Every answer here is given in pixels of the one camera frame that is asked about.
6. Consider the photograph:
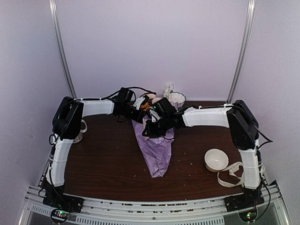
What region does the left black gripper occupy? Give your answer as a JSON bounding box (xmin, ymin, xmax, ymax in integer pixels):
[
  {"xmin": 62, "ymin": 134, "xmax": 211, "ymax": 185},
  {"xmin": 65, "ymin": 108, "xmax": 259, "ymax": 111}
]
[{"xmin": 122, "ymin": 104, "xmax": 149, "ymax": 123}]

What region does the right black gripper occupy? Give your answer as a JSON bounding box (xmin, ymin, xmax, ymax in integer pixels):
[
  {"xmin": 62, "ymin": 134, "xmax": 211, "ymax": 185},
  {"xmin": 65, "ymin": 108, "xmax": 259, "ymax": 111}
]
[{"xmin": 142, "ymin": 115, "xmax": 171, "ymax": 137}]

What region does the purple pink wrapping paper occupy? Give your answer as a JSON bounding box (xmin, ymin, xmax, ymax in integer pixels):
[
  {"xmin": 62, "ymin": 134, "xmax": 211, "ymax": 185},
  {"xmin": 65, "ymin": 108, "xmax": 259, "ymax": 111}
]
[{"xmin": 131, "ymin": 120, "xmax": 175, "ymax": 178}]

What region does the beige ribbon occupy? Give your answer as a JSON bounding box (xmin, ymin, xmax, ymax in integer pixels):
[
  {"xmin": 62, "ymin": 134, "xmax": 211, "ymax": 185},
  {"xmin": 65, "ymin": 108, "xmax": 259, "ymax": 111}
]
[{"xmin": 217, "ymin": 162, "xmax": 245, "ymax": 188}]

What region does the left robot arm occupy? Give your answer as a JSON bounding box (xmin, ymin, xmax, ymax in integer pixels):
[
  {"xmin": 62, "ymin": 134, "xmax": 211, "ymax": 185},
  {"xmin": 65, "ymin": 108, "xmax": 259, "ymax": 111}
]
[{"xmin": 46, "ymin": 88, "xmax": 149, "ymax": 188}]

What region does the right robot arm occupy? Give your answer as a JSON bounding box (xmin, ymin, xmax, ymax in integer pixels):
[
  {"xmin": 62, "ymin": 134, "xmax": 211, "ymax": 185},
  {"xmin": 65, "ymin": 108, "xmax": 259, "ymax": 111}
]
[{"xmin": 142, "ymin": 98, "xmax": 262, "ymax": 207}]

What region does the scalloped white bowl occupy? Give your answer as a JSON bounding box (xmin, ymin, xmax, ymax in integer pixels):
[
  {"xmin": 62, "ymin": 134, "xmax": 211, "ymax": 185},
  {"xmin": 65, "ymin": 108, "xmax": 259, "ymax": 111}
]
[{"xmin": 171, "ymin": 92, "xmax": 186, "ymax": 109}]

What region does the patterned mug yellow inside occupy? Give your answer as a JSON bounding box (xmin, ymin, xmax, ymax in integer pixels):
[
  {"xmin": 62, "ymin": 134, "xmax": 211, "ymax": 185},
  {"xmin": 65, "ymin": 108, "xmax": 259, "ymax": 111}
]
[{"xmin": 73, "ymin": 120, "xmax": 87, "ymax": 143}]

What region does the plain white bowl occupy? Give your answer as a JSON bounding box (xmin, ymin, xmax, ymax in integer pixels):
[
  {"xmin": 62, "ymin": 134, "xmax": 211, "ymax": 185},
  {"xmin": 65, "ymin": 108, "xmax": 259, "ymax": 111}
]
[{"xmin": 204, "ymin": 149, "xmax": 229, "ymax": 173}]

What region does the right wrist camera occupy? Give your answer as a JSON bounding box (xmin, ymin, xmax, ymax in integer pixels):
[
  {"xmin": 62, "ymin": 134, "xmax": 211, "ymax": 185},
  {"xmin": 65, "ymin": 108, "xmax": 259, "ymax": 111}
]
[{"xmin": 148, "ymin": 108, "xmax": 159, "ymax": 122}]

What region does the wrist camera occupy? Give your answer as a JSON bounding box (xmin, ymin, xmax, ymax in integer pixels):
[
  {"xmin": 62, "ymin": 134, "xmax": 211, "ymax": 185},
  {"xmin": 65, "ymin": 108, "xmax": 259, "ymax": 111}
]
[
  {"xmin": 148, "ymin": 108, "xmax": 159, "ymax": 122},
  {"xmin": 133, "ymin": 95, "xmax": 149, "ymax": 110}
]

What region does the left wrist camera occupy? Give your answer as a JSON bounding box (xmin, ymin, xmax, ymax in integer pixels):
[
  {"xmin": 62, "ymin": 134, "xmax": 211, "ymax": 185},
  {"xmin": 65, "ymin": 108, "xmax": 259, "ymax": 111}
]
[{"xmin": 133, "ymin": 95, "xmax": 149, "ymax": 110}]

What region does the front aluminium rail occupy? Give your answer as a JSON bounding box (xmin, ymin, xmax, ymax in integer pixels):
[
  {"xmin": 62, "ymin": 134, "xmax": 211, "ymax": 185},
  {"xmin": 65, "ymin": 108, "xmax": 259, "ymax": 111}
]
[{"xmin": 16, "ymin": 185, "xmax": 291, "ymax": 225}]

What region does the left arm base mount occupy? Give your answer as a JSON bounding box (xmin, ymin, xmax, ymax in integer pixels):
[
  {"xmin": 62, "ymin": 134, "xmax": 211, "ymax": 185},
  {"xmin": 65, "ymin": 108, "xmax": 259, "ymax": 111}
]
[{"xmin": 43, "ymin": 195, "xmax": 84, "ymax": 224}]

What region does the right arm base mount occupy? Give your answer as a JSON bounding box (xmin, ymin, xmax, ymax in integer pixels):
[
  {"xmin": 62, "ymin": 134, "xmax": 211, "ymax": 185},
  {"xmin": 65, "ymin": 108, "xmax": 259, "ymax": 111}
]
[{"xmin": 224, "ymin": 194, "xmax": 264, "ymax": 223}]

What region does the left aluminium frame post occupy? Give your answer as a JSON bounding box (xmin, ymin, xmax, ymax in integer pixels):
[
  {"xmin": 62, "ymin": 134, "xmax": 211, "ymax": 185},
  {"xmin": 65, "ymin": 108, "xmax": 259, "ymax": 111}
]
[{"xmin": 49, "ymin": 0, "xmax": 77, "ymax": 98}]

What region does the aluminium frame post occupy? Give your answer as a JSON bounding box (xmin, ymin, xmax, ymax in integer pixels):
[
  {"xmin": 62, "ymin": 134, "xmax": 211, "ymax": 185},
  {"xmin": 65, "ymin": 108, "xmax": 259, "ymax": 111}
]
[
  {"xmin": 226, "ymin": 0, "xmax": 256, "ymax": 103},
  {"xmin": 49, "ymin": 0, "xmax": 77, "ymax": 98}
]

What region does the right aluminium frame post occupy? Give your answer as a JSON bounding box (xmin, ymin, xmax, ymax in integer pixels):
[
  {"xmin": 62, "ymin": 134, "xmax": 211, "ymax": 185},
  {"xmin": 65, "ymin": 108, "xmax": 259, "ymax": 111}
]
[{"xmin": 226, "ymin": 0, "xmax": 256, "ymax": 103}]

